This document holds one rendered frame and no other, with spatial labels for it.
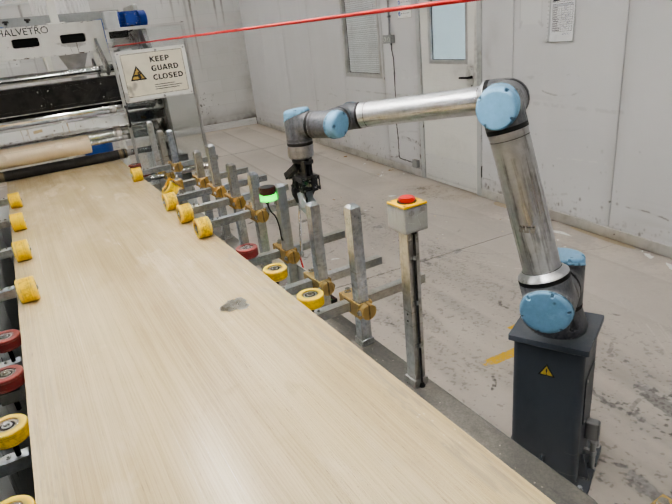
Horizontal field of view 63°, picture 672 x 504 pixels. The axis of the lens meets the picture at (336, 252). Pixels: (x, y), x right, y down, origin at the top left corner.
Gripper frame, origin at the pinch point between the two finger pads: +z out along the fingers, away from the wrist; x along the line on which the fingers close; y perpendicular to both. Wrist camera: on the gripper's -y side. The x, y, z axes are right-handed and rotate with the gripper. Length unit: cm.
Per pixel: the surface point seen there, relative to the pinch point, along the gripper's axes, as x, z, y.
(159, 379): -70, 11, 57
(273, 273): -24.5, 10.4, 21.2
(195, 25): 237, -84, -855
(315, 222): -8.3, -3.4, 23.5
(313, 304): -24, 12, 47
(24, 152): -83, -6, -233
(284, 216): -8.2, 0.7, -1.5
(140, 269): -59, 11, -17
